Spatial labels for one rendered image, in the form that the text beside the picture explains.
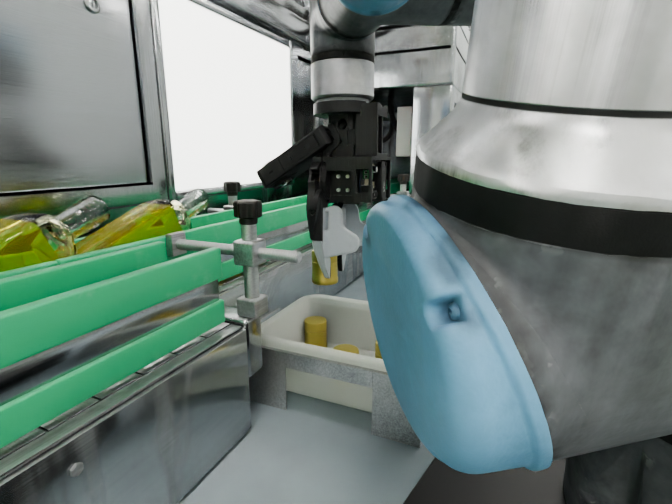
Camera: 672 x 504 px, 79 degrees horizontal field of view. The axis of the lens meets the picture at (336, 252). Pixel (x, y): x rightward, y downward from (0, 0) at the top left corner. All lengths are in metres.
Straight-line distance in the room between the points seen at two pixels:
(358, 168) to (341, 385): 0.25
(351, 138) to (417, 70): 0.76
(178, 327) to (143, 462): 0.11
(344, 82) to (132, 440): 0.39
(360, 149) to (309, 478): 0.35
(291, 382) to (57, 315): 0.28
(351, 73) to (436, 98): 0.75
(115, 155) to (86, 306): 0.37
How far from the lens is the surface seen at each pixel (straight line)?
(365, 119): 0.49
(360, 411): 0.49
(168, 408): 0.39
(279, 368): 0.51
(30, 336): 0.32
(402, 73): 1.25
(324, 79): 0.49
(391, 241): 0.15
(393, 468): 0.46
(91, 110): 0.66
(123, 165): 0.68
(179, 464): 0.43
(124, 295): 0.35
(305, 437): 0.50
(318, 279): 0.53
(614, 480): 0.32
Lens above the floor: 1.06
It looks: 13 degrees down
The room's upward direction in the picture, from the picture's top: straight up
